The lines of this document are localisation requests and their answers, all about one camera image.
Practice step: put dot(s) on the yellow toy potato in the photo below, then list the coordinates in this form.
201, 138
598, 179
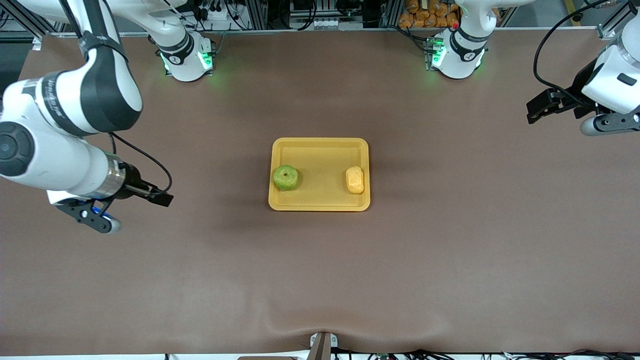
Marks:
355, 180

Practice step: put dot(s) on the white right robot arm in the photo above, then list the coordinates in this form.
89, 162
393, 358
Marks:
60, 105

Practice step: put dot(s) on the metal corner bracket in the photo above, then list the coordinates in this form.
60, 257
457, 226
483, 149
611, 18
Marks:
36, 43
606, 31

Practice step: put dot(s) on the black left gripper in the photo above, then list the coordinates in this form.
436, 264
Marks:
579, 88

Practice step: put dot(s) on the yellow plastic tray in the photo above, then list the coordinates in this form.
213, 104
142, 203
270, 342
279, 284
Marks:
320, 165

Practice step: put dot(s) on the metal table edge bracket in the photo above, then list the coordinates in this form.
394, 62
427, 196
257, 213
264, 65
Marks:
322, 346

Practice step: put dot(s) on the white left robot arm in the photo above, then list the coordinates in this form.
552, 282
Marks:
465, 45

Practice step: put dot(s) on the white power strip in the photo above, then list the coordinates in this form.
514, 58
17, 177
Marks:
325, 22

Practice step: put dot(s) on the orange toy food pile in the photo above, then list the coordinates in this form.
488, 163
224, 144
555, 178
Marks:
430, 14

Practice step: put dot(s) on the green toy apple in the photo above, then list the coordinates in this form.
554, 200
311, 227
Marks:
286, 178

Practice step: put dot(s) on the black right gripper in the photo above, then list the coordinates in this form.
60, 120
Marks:
133, 181

